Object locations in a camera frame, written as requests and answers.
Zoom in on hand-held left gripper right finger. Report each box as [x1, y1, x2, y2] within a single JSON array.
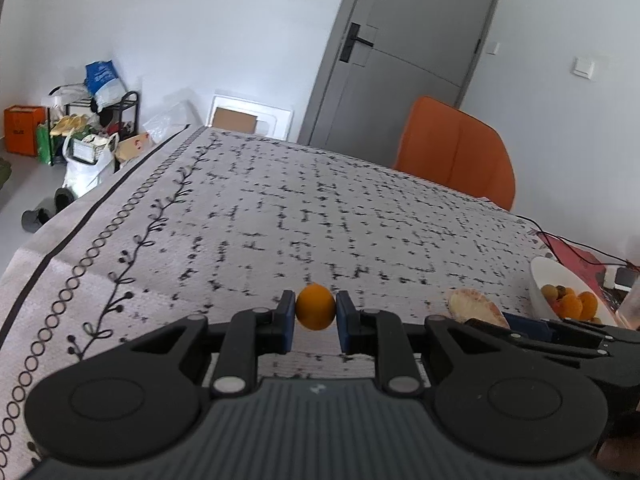
[[335, 290, 506, 395]]

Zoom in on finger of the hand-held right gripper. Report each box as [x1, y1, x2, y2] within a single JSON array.
[[465, 311, 640, 358]]

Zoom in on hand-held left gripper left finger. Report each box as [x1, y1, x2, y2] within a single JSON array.
[[127, 289, 297, 397]]

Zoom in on small orange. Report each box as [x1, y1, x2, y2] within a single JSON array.
[[295, 283, 337, 332]]

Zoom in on large orange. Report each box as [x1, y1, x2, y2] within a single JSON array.
[[557, 294, 583, 319]]

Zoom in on white round plate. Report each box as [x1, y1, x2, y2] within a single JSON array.
[[529, 255, 622, 330]]

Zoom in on beige scallop shell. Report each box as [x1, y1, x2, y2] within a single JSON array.
[[448, 287, 511, 330]]

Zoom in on person's right hand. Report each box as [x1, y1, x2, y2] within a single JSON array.
[[596, 434, 640, 477]]

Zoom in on clear glass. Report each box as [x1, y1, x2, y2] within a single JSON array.
[[616, 280, 640, 332]]

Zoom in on red mat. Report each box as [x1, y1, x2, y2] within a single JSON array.
[[530, 229, 608, 293]]

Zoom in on patterned white tablecloth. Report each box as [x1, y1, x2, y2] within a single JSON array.
[[0, 126, 623, 480]]

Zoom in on orange chair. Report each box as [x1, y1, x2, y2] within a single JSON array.
[[393, 95, 516, 212]]

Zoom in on brown cardboard sheet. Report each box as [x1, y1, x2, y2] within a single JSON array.
[[212, 107, 259, 134]]

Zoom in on white framed board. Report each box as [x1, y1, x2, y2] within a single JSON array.
[[206, 90, 294, 142]]

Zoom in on clear plastic bag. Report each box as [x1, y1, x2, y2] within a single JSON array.
[[141, 102, 197, 145]]

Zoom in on open cardboard box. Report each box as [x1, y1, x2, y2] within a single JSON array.
[[115, 131, 157, 163]]

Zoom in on white plastic bag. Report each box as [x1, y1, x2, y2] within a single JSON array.
[[63, 132, 121, 198]]

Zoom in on black shoe rack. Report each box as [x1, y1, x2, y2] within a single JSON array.
[[65, 90, 141, 171]]

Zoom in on grey door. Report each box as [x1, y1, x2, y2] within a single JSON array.
[[298, 0, 510, 173]]

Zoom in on yellow slippers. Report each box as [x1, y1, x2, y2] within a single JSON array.
[[50, 114, 93, 136]]

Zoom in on green bag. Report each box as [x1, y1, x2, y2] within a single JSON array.
[[36, 122, 55, 166]]

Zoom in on blue and white bag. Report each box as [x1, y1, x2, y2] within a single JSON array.
[[84, 60, 125, 110]]

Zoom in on orange box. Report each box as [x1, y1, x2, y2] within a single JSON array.
[[4, 105, 47, 157]]

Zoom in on black cable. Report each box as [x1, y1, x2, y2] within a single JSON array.
[[514, 214, 633, 267]]

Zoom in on black door handle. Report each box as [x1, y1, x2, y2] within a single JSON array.
[[340, 22, 375, 64]]

